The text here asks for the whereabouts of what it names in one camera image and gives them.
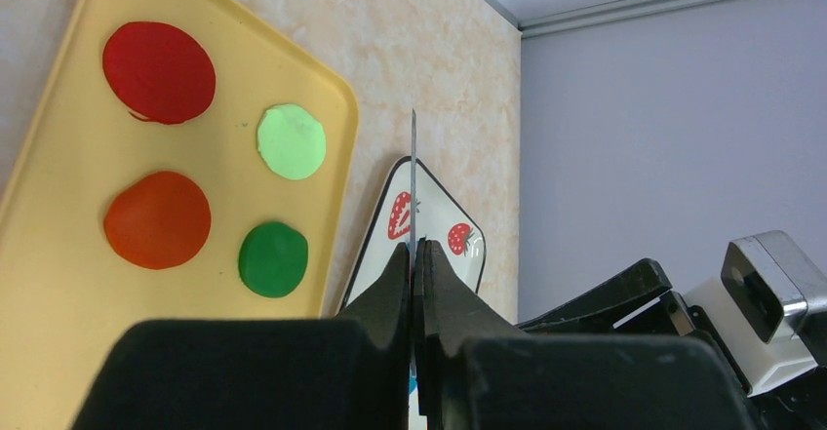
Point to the yellow plastic tray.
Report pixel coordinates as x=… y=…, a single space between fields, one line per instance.
x=66 y=296

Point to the dark green dough disc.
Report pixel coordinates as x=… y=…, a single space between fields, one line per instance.
x=273 y=259

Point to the brown handled scraper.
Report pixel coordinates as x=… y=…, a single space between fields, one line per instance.
x=412 y=244

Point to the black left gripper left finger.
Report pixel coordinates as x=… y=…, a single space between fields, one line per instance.
x=347 y=372

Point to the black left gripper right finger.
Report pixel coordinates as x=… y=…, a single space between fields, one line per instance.
x=567 y=369

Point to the white strawberry enamel tray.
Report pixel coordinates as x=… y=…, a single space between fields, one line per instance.
x=437 y=216

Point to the dark red dough disc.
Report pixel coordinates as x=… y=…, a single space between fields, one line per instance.
x=161 y=221

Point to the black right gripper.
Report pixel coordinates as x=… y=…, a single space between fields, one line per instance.
x=646 y=304

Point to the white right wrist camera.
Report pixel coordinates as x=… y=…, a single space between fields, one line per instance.
x=767 y=308

